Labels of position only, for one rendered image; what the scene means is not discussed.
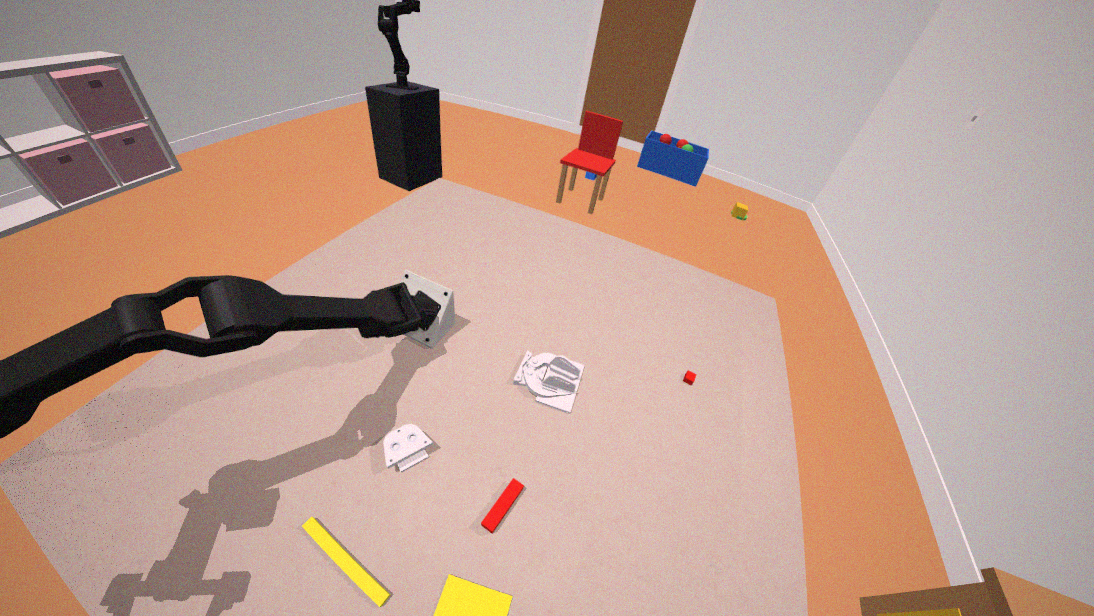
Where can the red rectangular block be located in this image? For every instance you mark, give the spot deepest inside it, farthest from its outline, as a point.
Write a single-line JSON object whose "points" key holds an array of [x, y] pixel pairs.
{"points": [[501, 507]]}

